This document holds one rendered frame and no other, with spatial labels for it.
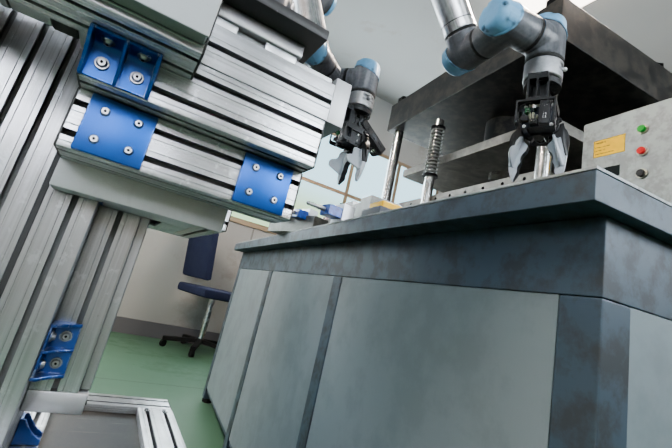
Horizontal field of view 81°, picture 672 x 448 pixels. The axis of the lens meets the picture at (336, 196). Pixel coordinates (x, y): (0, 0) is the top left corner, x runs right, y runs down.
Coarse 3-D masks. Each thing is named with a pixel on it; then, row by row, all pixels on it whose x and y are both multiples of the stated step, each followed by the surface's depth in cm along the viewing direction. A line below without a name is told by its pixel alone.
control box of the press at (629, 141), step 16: (640, 112) 135; (656, 112) 131; (592, 128) 150; (608, 128) 144; (624, 128) 139; (640, 128) 132; (656, 128) 129; (592, 144) 148; (608, 144) 142; (624, 144) 137; (640, 144) 132; (656, 144) 128; (592, 160) 146; (608, 160) 140; (624, 160) 135; (640, 160) 130; (656, 160) 126; (624, 176) 134; (640, 176) 128; (656, 176) 125; (656, 192) 123
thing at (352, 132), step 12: (348, 108) 108; (360, 108) 108; (348, 120) 107; (360, 120) 109; (336, 132) 108; (348, 132) 105; (360, 132) 106; (336, 144) 108; (348, 144) 107; (360, 144) 106
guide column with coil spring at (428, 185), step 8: (440, 120) 230; (432, 144) 227; (440, 144) 228; (432, 160) 223; (432, 168) 222; (432, 176) 221; (424, 184) 221; (432, 184) 220; (424, 192) 219; (424, 200) 218
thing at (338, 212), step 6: (312, 204) 99; (318, 204) 100; (324, 204) 103; (330, 204) 100; (342, 204) 103; (324, 210) 101; (330, 210) 100; (336, 210) 101; (342, 210) 102; (348, 210) 103; (354, 210) 104; (324, 216) 104; (330, 216) 102; (336, 216) 101; (342, 216) 101; (348, 216) 103; (330, 222) 105
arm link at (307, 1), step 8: (296, 0) 112; (304, 0) 110; (312, 0) 110; (320, 0) 114; (296, 8) 112; (304, 8) 109; (312, 8) 108; (320, 8) 111; (304, 16) 108; (312, 16) 107; (320, 16) 109; (320, 24) 107; (320, 48) 101; (328, 48) 105; (312, 56) 102; (320, 56) 103; (328, 56) 105; (312, 64) 104; (320, 64) 105; (328, 64) 106; (336, 64) 110; (320, 72) 108; (328, 72) 109
